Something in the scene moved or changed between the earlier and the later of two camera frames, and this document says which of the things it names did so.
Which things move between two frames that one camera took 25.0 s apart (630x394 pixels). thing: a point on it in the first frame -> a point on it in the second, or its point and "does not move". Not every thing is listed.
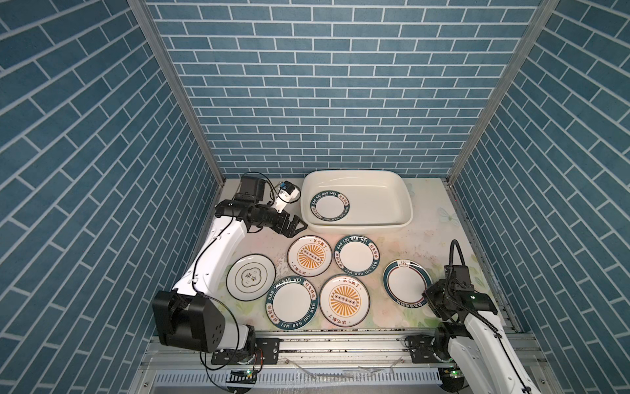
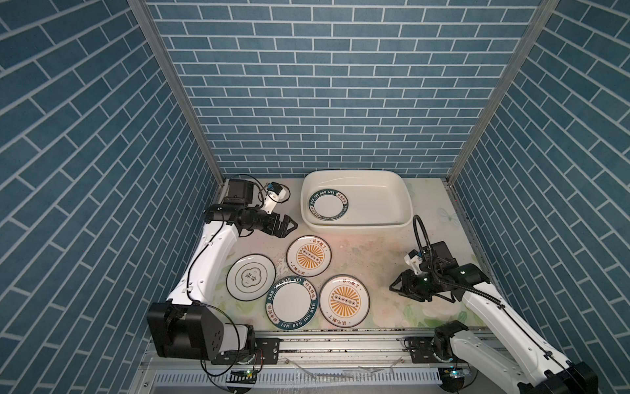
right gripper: (440, 312) -> (406, 286)
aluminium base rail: (319, 364) does not move
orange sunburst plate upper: (309, 255) does not move
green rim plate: (357, 255) -> (328, 204)
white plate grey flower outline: (251, 277) does not move
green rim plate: (291, 303) does not move
